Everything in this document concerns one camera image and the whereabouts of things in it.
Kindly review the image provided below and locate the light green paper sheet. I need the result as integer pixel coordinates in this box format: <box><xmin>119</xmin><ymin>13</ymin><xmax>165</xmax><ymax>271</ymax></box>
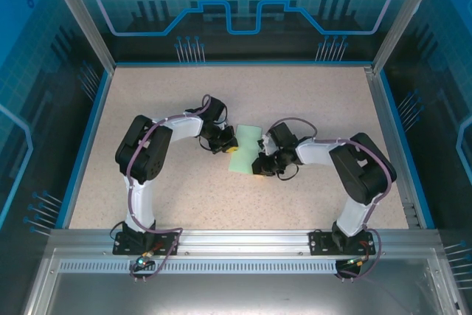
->
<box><xmin>227</xmin><ymin>124</ymin><xmax>265</xmax><ymax>175</ymax></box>

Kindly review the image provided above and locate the grey metal sheet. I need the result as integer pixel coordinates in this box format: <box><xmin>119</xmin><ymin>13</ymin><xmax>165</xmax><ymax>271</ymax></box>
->
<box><xmin>21</xmin><ymin>255</ymin><xmax>465</xmax><ymax>315</ymax></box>

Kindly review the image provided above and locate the blue table edge strip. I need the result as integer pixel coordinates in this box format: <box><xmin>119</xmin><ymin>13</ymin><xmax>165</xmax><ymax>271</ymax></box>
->
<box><xmin>60</xmin><ymin>69</ymin><xmax>115</xmax><ymax>230</ymax></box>
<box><xmin>379</xmin><ymin>69</ymin><xmax>437</xmax><ymax>230</ymax></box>

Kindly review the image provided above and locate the blue printed side panel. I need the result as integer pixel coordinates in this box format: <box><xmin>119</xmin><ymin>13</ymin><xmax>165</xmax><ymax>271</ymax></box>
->
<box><xmin>383</xmin><ymin>0</ymin><xmax>472</xmax><ymax>315</ymax></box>
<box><xmin>0</xmin><ymin>0</ymin><xmax>108</xmax><ymax>315</ymax></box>

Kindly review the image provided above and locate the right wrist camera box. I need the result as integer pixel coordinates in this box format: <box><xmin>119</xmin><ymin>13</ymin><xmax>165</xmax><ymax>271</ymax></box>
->
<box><xmin>257</xmin><ymin>133</ymin><xmax>277</xmax><ymax>156</ymax></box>

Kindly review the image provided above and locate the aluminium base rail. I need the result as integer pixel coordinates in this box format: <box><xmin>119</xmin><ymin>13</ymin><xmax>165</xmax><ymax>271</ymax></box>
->
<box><xmin>47</xmin><ymin>229</ymin><xmax>443</xmax><ymax>257</ymax></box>

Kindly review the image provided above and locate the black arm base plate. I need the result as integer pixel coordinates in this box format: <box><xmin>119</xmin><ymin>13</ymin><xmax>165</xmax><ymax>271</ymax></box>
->
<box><xmin>308</xmin><ymin>229</ymin><xmax>378</xmax><ymax>256</ymax></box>
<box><xmin>112</xmin><ymin>231</ymin><xmax>182</xmax><ymax>256</ymax></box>

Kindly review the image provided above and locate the slotted metal cable duct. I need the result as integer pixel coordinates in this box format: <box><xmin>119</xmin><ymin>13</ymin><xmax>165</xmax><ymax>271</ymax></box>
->
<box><xmin>58</xmin><ymin>260</ymin><xmax>342</xmax><ymax>274</ymax></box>

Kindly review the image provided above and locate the aluminium side rail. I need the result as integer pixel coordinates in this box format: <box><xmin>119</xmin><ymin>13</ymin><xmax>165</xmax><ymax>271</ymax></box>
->
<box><xmin>364</xmin><ymin>66</ymin><xmax>425</xmax><ymax>229</ymax></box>

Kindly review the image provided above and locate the aluminium frame post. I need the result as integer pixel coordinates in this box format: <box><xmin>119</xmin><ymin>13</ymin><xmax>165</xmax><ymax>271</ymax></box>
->
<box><xmin>370</xmin><ymin>0</ymin><xmax>446</xmax><ymax>75</ymax></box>
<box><xmin>39</xmin><ymin>0</ymin><xmax>118</xmax><ymax>72</ymax></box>

